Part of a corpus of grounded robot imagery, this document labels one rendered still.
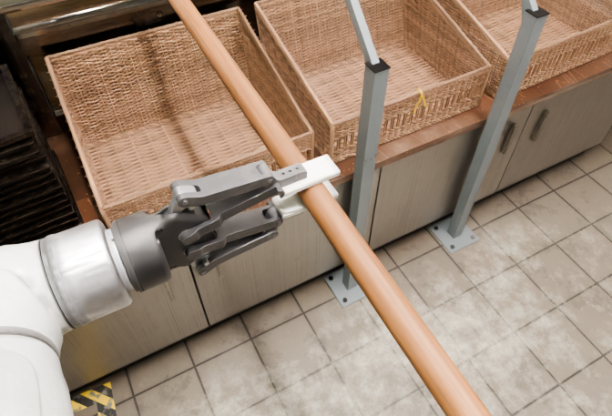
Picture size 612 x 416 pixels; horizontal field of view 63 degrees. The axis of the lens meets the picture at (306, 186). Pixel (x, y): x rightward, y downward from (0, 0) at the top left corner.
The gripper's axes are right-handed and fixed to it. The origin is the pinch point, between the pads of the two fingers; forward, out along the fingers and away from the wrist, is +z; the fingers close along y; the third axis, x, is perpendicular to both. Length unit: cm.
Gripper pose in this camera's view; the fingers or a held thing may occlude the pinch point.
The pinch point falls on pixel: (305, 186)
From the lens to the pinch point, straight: 55.1
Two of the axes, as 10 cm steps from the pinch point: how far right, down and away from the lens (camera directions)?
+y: 0.0, 6.6, 7.5
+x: 4.7, 6.7, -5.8
